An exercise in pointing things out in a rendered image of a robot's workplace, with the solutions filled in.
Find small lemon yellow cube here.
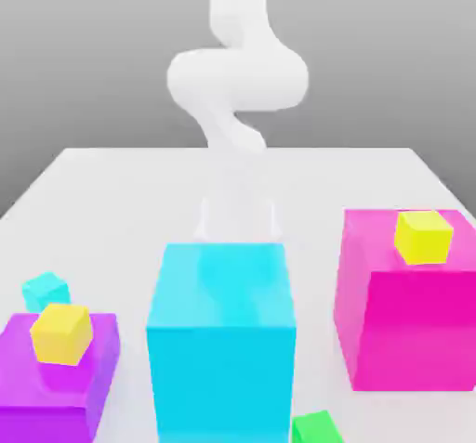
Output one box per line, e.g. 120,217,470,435
393,210,455,267

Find small cyan cube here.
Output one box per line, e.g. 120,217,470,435
20,270,72,314

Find small golden yellow cube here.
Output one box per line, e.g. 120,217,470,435
29,303,94,367

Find small green cube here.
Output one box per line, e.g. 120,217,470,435
290,410,346,443

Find large cyan box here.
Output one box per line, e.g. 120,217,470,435
145,242,298,443

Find large pink box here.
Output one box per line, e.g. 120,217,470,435
333,208,476,393

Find large purple box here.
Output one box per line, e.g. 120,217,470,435
0,312,121,443

